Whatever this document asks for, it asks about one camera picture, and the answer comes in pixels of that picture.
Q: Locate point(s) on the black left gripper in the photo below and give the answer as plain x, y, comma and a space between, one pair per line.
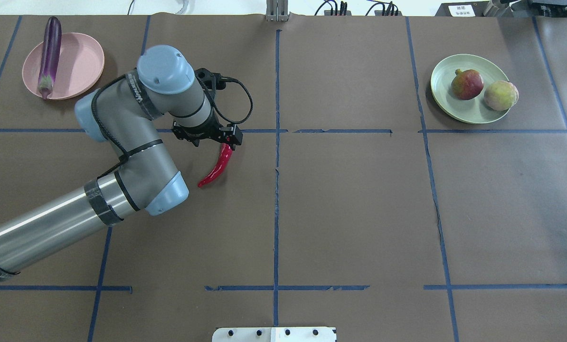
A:
206, 132

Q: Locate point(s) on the red chili pepper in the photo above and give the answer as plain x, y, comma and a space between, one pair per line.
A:
223, 159

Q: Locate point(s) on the purple eggplant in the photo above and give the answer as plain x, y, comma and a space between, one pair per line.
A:
52, 38

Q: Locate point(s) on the red yellow pomegranate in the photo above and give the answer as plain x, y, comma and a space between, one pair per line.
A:
467, 84

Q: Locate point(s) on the pink yellow peach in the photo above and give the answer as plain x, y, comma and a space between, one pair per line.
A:
501, 95

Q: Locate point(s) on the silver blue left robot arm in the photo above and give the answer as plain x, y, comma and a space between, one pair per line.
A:
145, 177

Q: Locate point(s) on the pink plate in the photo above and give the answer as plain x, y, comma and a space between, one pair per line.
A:
80, 66

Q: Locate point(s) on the green plate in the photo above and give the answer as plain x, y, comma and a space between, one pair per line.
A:
473, 111

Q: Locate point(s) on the aluminium frame post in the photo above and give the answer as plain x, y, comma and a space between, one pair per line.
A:
277, 11

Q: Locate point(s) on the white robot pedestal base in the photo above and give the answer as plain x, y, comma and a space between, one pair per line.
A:
275, 334

